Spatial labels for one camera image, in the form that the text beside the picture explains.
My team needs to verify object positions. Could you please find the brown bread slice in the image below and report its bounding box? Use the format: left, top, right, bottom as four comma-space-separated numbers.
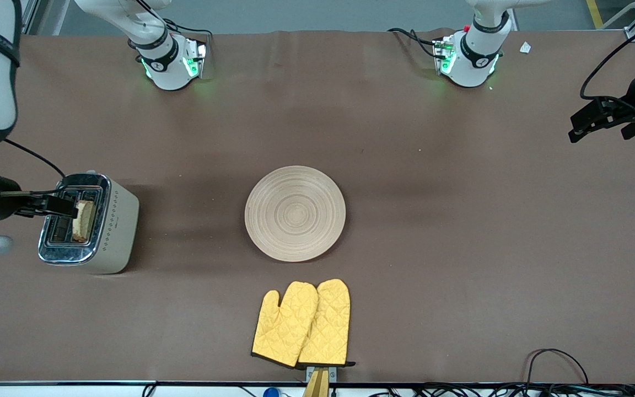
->
72, 200, 96, 243

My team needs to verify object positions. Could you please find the round wooden plate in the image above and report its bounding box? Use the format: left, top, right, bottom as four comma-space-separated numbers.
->
245, 165, 346, 263

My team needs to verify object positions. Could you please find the beige chrome two-slot toaster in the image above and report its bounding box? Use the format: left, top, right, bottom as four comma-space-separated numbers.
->
37, 170, 140, 275

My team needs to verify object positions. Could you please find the yellow quilted oven mitt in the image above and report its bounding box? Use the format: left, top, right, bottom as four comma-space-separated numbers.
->
298, 278, 356, 367
251, 281, 319, 368

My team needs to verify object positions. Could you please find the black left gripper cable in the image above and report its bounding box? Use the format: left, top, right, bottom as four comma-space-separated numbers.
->
580, 17, 635, 101

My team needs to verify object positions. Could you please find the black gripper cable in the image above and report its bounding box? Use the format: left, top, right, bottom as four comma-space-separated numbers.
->
580, 17, 635, 101
0, 138, 68, 180

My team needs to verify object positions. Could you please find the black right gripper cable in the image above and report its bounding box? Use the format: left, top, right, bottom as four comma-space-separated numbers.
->
0, 138, 68, 180

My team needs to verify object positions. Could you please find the black left arm base cable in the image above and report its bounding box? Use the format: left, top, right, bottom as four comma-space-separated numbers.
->
388, 28, 445, 58

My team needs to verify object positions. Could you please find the black arm base cable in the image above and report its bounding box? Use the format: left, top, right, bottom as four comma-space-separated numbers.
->
160, 18, 212, 53
388, 28, 445, 58

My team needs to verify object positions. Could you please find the black right arm base cable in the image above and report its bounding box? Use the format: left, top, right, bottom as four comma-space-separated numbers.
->
160, 18, 212, 53

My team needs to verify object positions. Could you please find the looped black cable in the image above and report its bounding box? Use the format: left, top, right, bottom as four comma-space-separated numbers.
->
526, 348, 591, 387

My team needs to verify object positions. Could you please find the black cable bundle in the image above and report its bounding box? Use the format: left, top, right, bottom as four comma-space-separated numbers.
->
370, 383, 635, 397

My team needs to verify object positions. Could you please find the wooden stick mount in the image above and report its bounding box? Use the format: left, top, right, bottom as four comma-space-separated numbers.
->
303, 368, 330, 397

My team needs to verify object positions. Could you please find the small metal bracket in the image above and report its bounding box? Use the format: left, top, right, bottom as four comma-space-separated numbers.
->
306, 365, 338, 382

